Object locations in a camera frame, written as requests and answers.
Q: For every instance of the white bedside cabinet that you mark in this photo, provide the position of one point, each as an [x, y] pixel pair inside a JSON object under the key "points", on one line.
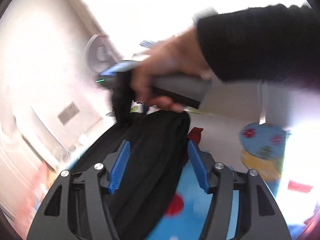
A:
{"points": [[240, 101]]}

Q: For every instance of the wall power socket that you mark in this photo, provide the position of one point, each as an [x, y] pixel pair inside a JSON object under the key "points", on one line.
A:
{"points": [[68, 113]]}

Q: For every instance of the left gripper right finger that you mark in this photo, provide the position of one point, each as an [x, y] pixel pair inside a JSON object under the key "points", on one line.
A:
{"points": [[259, 216]]}

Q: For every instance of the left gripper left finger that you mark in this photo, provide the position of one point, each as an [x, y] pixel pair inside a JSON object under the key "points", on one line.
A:
{"points": [[74, 207]]}

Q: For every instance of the person's right hand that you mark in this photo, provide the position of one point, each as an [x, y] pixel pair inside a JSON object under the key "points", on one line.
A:
{"points": [[179, 54]]}

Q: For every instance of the black pants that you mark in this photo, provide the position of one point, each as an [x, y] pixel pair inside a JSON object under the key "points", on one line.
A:
{"points": [[158, 144]]}

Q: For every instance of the right forearm black sleeve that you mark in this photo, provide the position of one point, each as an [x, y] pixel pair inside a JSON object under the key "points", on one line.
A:
{"points": [[275, 43]]}

